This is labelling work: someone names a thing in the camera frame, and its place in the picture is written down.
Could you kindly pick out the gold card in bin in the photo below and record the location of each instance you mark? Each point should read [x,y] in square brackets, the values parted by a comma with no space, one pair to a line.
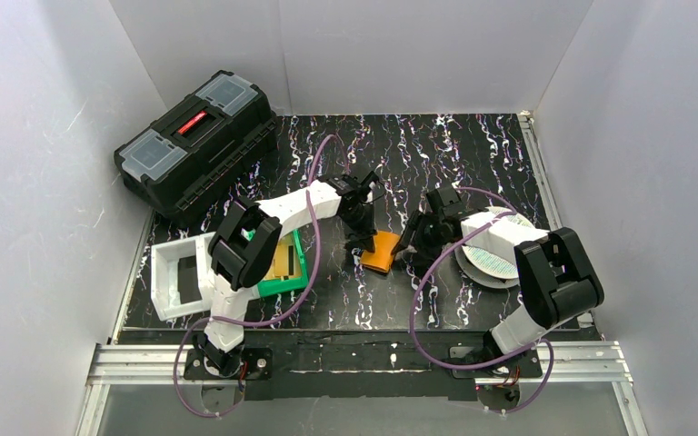
[285,264]

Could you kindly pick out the aluminium frame rail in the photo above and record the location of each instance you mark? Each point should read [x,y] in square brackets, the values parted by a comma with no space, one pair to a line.
[354,385]

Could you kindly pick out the green plastic bin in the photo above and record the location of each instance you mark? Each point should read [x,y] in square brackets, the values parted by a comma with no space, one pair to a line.
[269,288]

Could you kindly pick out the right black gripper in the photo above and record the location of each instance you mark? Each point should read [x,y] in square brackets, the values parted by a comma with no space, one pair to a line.
[419,233]

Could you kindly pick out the black plastic toolbox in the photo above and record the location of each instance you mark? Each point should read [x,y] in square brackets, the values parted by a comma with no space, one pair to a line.
[192,155]

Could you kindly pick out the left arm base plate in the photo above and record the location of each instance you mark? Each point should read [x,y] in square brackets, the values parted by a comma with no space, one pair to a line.
[246,364]

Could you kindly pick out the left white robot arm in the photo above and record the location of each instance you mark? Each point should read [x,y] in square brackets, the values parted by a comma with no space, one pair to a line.
[244,245]

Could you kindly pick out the white foam tray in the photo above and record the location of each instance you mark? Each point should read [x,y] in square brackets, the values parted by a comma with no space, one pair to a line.
[182,282]

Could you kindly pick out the orange leather card holder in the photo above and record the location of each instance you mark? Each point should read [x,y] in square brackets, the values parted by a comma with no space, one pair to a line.
[381,259]

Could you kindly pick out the white filament spool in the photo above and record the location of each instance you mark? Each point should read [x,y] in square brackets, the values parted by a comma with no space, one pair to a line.
[487,269]

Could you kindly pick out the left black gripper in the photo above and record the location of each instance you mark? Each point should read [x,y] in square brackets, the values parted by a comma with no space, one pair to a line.
[357,222]

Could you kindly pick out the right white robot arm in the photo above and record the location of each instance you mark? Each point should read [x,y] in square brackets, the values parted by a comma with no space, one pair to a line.
[556,277]

